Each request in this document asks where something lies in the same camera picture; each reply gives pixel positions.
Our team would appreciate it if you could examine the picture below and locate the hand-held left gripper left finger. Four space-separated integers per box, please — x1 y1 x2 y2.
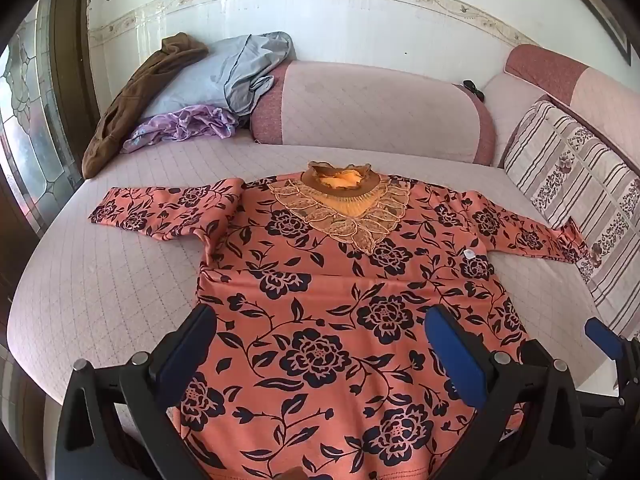
55 304 218 480

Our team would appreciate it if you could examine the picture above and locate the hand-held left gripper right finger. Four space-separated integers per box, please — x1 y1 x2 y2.
424 304 583 480

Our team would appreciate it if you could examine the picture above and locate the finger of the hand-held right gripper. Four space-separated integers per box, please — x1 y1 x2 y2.
584 316 640 411

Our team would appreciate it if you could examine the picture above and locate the orange floral blouse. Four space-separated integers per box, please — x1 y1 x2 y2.
89 161 598 480

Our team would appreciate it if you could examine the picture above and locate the pink quilted sofa seat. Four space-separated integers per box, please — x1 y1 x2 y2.
7 132 623 411

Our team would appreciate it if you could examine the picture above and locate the striped floral pillow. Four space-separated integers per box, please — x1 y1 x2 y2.
502 100 640 341

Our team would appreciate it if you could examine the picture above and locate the purple garment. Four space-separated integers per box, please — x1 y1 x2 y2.
120 104 241 155

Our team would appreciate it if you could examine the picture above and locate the short pink back cushion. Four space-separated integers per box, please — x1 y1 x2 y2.
482 44 640 171

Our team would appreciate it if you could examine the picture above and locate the long pink back cushion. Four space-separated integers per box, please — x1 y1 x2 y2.
250 60 497 167

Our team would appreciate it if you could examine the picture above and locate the brown garment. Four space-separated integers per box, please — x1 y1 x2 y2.
81 32 209 179

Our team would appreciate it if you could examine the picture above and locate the stained glass window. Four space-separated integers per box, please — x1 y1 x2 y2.
0 0 83 241

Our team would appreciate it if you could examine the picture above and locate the grey-blue garment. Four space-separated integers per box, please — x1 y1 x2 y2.
142 31 296 118

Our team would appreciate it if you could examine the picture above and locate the dark picture frame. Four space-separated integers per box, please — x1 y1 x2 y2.
542 0 632 66

